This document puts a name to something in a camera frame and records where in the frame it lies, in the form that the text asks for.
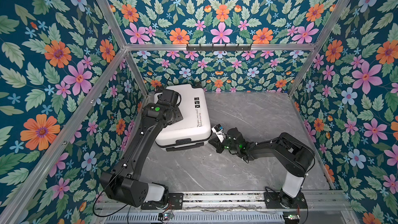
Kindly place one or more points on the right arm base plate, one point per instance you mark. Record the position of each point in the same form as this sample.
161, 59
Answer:
276, 200

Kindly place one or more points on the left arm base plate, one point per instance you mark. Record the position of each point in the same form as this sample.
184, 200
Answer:
171, 201

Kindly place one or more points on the black hook rack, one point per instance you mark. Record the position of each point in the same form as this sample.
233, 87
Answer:
218, 47

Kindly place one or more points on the white hard-shell suitcase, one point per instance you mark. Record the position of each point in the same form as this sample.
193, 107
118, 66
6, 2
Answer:
194, 129

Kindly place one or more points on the white vent grille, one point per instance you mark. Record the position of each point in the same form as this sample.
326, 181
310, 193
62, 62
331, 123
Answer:
198, 218

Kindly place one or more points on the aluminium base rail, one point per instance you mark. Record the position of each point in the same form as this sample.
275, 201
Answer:
238, 201

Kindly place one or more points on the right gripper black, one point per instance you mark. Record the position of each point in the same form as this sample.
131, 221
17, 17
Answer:
215, 142

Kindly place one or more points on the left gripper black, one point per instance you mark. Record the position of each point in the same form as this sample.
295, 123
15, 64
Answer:
179, 113

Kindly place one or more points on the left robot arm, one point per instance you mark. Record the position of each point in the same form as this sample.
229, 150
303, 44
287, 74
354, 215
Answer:
123, 183

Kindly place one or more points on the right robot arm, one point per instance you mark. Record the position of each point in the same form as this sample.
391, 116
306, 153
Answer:
296, 157

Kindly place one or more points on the aluminium frame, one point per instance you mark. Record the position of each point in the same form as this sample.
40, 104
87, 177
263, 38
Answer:
57, 57

